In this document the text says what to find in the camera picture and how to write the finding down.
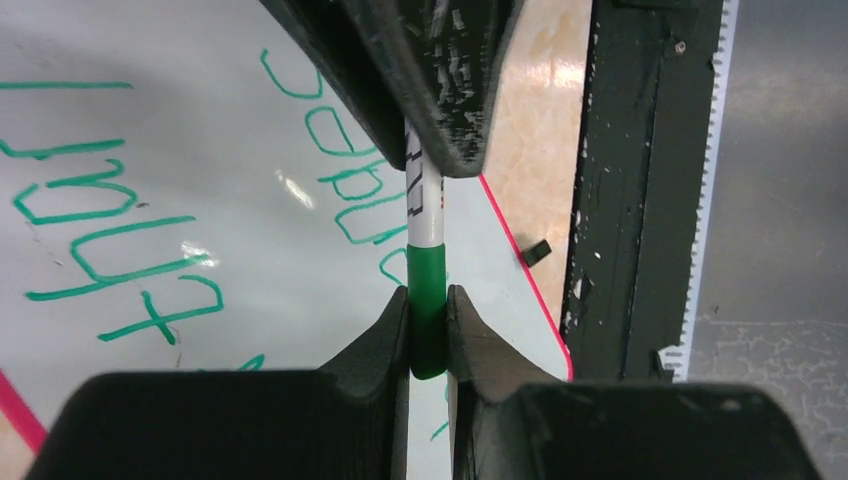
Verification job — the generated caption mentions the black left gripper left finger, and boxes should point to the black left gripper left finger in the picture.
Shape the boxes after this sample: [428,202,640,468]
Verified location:
[28,287,409,479]

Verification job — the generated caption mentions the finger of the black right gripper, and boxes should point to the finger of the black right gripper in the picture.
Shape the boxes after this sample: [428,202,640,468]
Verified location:
[261,0,406,171]
[344,1,524,178]

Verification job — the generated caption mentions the pink framed whiteboard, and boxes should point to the pink framed whiteboard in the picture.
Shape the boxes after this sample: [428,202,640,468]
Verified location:
[0,0,575,480]

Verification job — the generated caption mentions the green marker cap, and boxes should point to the green marker cap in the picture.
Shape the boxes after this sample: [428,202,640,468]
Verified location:
[407,245,447,380]

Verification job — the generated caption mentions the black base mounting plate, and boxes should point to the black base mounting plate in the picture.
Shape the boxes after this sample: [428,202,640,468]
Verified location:
[560,1,723,381]

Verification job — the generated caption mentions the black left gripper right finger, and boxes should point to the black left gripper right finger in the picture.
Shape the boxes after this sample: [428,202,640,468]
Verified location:
[447,285,819,479]

